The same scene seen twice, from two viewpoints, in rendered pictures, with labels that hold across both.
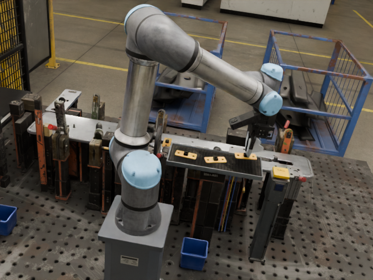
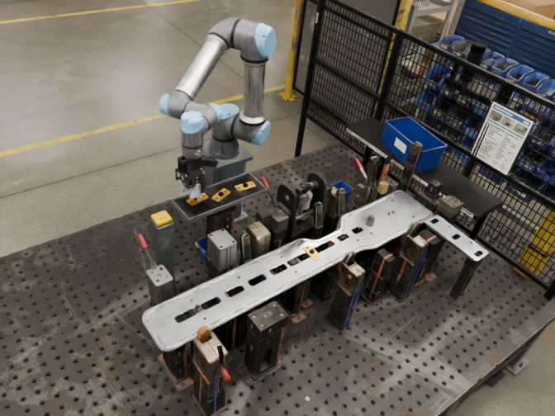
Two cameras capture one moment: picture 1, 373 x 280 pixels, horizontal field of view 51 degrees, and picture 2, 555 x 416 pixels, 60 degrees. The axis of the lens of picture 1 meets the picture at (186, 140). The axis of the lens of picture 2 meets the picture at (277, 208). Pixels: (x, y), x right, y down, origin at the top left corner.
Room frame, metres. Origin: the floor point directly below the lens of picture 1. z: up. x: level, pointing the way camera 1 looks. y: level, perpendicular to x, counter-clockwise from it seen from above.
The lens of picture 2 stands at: (2.51, -1.01, 2.39)
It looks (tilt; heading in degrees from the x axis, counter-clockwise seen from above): 40 degrees down; 135
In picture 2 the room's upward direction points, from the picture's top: 8 degrees clockwise
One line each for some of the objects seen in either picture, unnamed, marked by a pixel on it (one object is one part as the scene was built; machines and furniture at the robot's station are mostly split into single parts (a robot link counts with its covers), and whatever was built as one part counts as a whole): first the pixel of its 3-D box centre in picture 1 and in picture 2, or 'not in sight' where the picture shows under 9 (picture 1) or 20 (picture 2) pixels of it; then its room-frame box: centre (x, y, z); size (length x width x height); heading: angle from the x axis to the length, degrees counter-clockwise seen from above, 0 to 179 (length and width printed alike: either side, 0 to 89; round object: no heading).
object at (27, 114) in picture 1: (25, 143); (418, 219); (1.68, 0.82, 0.85); 0.12 x 0.03 x 0.30; 177
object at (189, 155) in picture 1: (186, 153); (245, 185); (1.30, -0.01, 1.17); 0.08 x 0.04 x 0.01; 82
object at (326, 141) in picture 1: (302, 94); not in sight; (3.84, -1.13, 0.47); 1.20 x 0.80 x 0.95; 177
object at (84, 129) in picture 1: (171, 143); (309, 256); (1.64, 0.07, 1.00); 1.38 x 0.22 x 0.02; 87
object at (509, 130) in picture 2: not in sight; (500, 138); (1.78, 1.10, 1.30); 0.23 x 0.02 x 0.31; 177
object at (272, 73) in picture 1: (268, 81); (192, 129); (1.29, -0.25, 1.51); 0.09 x 0.08 x 0.11; 116
